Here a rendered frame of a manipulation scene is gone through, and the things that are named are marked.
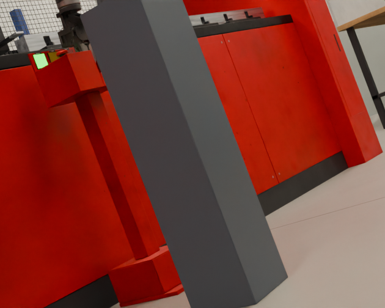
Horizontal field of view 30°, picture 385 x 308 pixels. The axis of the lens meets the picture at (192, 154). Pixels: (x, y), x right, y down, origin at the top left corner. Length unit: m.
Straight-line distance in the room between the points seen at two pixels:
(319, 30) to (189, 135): 2.34
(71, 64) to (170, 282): 0.71
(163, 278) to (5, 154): 0.61
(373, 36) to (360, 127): 5.42
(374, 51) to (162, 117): 7.74
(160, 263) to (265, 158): 1.21
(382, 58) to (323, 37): 5.41
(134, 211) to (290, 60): 1.72
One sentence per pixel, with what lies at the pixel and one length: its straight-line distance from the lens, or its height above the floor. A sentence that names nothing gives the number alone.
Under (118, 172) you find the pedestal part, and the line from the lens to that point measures 2.23.
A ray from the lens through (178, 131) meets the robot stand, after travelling 1.63.
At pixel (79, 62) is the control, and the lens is 2.20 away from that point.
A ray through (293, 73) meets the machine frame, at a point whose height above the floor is 0.57.
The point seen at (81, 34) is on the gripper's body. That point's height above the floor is 0.84.
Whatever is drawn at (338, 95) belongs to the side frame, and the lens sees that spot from 3.83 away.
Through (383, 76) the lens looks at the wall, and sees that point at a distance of 9.29.
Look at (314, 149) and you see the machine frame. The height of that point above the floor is 0.17.
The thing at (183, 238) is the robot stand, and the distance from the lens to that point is 1.69.
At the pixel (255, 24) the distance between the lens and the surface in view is 3.56.
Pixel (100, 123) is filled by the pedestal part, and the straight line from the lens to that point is 2.24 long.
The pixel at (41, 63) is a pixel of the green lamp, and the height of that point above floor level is 0.80.
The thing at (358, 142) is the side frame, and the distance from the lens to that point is 3.84.
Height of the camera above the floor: 0.37
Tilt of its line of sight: level
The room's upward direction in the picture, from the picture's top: 21 degrees counter-clockwise
